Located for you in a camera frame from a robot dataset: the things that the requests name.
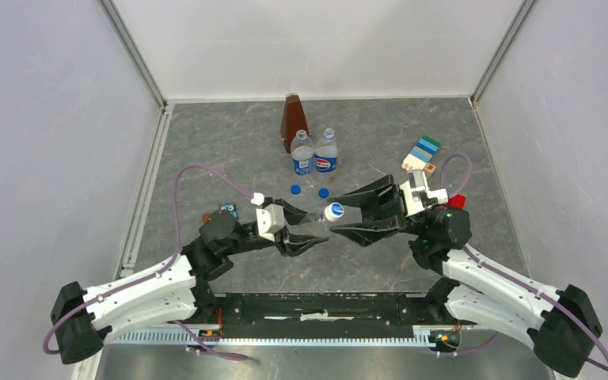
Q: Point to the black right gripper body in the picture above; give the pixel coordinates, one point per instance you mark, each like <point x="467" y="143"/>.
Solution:
<point x="415" y="223"/>

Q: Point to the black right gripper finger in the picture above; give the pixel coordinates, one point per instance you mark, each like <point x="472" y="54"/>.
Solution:
<point x="375" y="194"/>
<point x="368" y="233"/>

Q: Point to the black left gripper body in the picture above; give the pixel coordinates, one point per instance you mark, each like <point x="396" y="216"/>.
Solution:
<point x="248" y="241"/>

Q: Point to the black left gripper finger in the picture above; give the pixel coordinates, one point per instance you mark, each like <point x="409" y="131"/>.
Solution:
<point x="292" y="214"/>
<point x="294" y="245"/>

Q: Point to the blue bottle cap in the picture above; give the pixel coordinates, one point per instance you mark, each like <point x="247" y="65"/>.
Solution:
<point x="296" y="189"/>
<point x="323" y="193"/>

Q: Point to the white blue Pocari cap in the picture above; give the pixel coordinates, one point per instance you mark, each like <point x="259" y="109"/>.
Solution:
<point x="333" y="212"/>

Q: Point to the Pepsi bottle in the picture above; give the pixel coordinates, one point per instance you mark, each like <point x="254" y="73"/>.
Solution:
<point x="302" y="153"/>
<point x="326" y="152"/>

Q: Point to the clear unlabelled plastic bottle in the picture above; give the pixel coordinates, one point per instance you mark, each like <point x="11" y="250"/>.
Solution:
<point x="316" y="223"/>

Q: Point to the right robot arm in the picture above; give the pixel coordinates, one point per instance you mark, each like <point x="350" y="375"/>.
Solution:
<point x="560" y="326"/>

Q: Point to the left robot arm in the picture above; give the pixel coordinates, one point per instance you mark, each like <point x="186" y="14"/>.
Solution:
<point x="176" y="289"/>

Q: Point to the blue owl toy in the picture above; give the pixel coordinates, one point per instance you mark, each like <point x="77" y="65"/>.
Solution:
<point x="229" y="208"/>

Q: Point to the red toy block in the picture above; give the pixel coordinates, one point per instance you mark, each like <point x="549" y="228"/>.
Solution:
<point x="458" y="201"/>

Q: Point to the light wooden cube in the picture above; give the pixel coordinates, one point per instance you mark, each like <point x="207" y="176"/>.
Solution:
<point x="429" y="170"/>

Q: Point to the blue green stacked block toy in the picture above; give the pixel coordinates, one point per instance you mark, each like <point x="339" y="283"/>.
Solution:
<point x="421" y="154"/>

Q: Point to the brown wooden metronome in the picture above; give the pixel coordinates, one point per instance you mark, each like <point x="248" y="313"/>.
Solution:
<point x="293" y="120"/>

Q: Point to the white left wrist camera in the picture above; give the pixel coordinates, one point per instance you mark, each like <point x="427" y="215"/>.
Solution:
<point x="270" y="219"/>

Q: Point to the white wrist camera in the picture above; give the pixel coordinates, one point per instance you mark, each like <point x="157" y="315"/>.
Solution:
<point x="270" y="219"/>
<point x="417" y="196"/>

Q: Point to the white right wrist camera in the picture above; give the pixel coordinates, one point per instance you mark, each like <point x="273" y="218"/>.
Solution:
<point x="417" y="196"/>

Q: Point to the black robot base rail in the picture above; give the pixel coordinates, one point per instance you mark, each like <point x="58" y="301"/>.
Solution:
<point x="327" y="319"/>

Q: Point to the aluminium frame post right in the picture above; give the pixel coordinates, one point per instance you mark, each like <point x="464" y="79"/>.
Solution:
<point x="513" y="30"/>

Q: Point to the aluminium frame post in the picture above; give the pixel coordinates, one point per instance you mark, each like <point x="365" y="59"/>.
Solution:
<point x="129" y="45"/>
<point x="513" y="30"/>

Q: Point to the aluminium frame post left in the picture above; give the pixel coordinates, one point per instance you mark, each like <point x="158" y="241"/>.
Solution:
<point x="129" y="45"/>

